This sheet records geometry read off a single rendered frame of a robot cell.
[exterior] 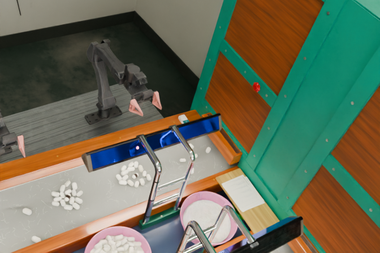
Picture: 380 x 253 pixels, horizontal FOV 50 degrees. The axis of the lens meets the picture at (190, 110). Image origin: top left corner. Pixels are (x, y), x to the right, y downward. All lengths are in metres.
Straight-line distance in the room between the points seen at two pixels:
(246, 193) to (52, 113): 1.10
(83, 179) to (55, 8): 2.12
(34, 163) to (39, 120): 0.36
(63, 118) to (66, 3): 1.70
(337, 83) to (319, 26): 0.21
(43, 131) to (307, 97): 1.32
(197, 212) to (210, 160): 0.32
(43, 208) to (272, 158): 1.01
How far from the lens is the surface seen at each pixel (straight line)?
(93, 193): 1.92
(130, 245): 1.80
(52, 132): 2.22
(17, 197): 1.92
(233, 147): 2.06
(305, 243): 1.89
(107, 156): 1.60
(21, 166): 1.98
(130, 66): 1.85
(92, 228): 1.80
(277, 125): 1.80
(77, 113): 2.31
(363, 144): 1.55
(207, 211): 1.96
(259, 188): 2.04
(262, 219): 1.97
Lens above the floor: 2.35
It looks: 44 degrees down
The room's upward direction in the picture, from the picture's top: 17 degrees clockwise
